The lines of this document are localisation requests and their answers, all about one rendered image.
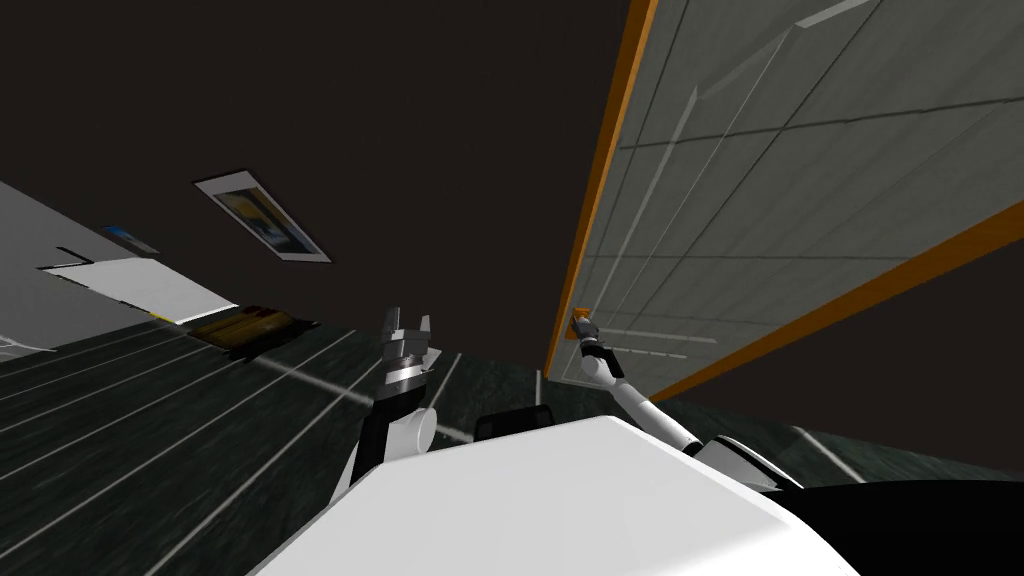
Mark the white flat furniture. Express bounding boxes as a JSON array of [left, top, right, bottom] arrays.
[[41, 255, 240, 326]]

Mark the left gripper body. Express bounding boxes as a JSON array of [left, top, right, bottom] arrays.
[[379, 326, 443, 387]]

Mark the brown wooden furniture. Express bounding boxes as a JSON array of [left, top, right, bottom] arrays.
[[185, 303, 323, 360]]

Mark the grey panelled door leaf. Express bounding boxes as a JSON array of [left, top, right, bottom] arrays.
[[550, 0, 1024, 398]]

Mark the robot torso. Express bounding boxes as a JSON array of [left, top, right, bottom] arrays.
[[246, 403, 862, 576]]

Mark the large white-framed wall picture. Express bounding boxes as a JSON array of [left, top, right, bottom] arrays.
[[192, 167, 333, 265]]

